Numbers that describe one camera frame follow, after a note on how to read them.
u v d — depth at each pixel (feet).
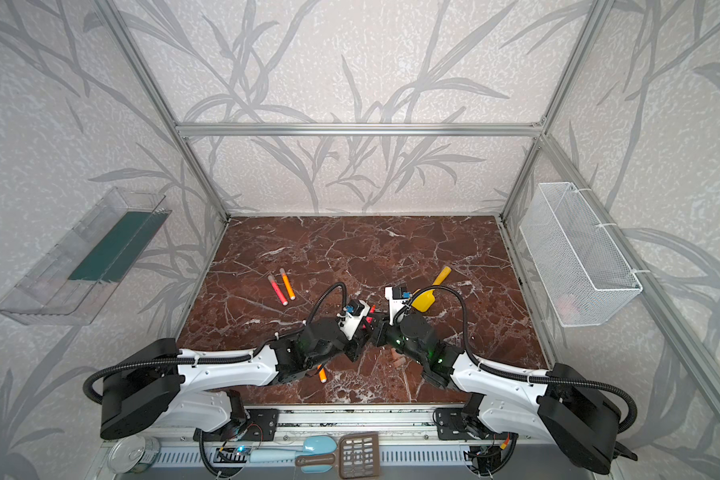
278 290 3.24
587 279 1.97
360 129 5.68
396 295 2.28
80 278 2.07
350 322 2.24
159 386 1.37
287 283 3.27
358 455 2.32
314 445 2.35
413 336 1.93
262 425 2.41
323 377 2.64
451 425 2.42
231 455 2.37
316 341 1.94
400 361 2.77
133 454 2.15
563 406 1.36
